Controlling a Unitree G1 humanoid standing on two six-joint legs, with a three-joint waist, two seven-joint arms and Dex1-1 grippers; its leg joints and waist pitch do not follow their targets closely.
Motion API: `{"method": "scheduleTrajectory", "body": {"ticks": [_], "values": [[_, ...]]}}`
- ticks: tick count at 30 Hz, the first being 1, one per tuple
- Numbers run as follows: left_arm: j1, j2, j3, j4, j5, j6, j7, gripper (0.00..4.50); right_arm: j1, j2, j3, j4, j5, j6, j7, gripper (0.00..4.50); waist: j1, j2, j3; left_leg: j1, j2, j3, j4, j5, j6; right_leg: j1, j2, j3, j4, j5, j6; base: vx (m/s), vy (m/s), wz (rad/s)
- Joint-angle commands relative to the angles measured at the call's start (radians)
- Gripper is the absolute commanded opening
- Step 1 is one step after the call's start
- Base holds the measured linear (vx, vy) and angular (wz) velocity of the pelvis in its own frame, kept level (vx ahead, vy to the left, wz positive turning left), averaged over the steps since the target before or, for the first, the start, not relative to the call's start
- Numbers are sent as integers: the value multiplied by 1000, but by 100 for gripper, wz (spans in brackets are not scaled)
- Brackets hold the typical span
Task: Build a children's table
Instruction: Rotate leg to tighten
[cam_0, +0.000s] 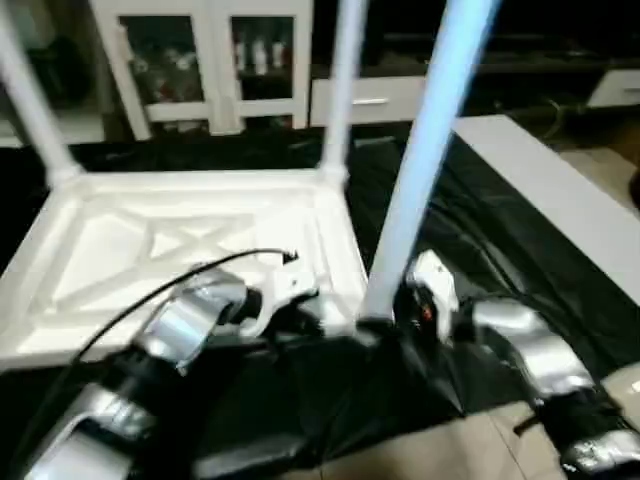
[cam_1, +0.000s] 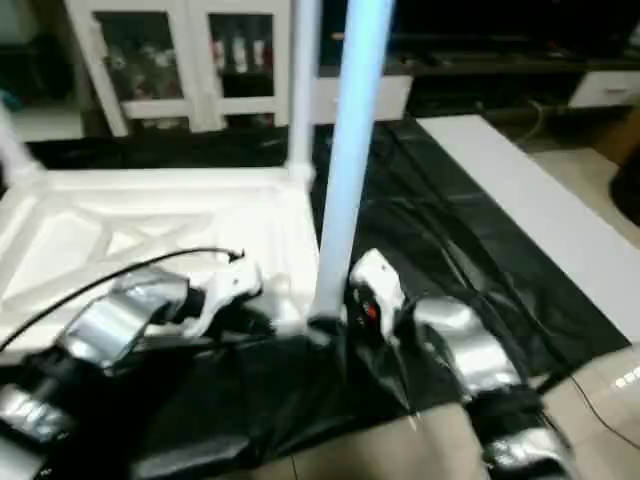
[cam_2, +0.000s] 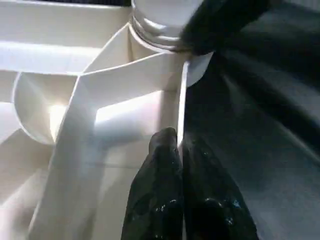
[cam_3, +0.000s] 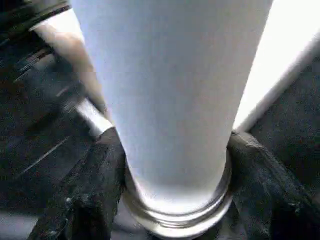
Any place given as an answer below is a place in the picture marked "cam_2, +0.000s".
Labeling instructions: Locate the white plastic table leg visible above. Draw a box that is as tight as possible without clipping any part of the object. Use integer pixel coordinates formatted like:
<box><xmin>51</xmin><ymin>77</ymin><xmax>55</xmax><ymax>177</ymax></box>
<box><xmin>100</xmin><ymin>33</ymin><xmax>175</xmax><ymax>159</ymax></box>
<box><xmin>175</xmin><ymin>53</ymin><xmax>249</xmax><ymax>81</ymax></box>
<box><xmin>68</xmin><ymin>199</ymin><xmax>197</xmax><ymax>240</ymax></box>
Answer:
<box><xmin>129</xmin><ymin>0</ymin><xmax>206</xmax><ymax>53</ymax></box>

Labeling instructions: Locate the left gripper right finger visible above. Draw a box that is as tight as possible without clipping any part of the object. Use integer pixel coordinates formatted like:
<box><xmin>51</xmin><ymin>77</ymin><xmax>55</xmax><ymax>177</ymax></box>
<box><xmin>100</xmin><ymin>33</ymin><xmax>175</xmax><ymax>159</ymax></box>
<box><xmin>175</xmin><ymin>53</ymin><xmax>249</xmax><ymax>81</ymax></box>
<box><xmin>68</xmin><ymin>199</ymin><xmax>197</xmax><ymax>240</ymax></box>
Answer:
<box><xmin>181</xmin><ymin>135</ymin><xmax>260</xmax><ymax>240</ymax></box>

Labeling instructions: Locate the black mat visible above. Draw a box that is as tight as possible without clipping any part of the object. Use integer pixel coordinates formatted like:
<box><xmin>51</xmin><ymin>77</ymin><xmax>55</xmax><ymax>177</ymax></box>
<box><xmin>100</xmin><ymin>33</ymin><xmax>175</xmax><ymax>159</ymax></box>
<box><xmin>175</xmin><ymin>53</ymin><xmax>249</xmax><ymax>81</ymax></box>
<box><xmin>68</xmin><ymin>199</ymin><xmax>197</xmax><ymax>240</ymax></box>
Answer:
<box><xmin>180</xmin><ymin>0</ymin><xmax>320</xmax><ymax>240</ymax></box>

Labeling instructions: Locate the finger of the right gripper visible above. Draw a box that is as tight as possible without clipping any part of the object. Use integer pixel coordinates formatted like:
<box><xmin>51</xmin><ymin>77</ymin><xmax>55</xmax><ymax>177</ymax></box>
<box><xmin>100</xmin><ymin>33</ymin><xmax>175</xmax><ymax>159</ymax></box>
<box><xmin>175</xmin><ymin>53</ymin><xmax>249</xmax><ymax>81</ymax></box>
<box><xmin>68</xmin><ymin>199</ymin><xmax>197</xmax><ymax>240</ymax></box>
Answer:
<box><xmin>177</xmin><ymin>0</ymin><xmax>271</xmax><ymax>56</ymax></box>

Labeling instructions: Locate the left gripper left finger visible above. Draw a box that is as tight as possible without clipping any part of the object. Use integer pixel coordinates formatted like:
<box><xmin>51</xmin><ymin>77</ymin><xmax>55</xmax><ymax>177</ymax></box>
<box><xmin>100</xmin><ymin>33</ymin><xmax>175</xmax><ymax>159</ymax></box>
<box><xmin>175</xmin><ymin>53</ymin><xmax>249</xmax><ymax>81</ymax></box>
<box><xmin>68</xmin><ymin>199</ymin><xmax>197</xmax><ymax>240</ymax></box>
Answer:
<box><xmin>121</xmin><ymin>127</ymin><xmax>185</xmax><ymax>240</ymax></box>

